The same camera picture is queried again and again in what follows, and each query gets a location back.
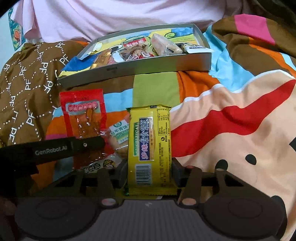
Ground yellow green cracker packet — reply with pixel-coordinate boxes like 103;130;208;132
127;104;178;196

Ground green label biscuit packet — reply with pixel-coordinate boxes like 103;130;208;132
107;119;129;159

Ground red chicken foot snack packet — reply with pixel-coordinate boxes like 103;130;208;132
59;89;113;169

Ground gold snack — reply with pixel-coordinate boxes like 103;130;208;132
90;49;111;69

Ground pink sausages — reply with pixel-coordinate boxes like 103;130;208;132
107;52;124;65

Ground puffed rice bar packet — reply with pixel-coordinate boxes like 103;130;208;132
151;33;183;56

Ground red packet braised eggs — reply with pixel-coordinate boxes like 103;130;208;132
119;36;156;61

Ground brown PF patterned blanket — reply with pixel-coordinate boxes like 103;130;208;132
1;41;87;147

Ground colourful cartoon bedspread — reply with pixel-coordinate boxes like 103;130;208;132
30;12;296;241

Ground grey tray with drawing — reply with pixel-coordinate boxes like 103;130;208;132
58;24;213;89

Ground pink hanging sheet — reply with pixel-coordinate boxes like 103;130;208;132
11;0;251;43

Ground cartoon wall poster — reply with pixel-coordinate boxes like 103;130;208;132
8;7;26;51

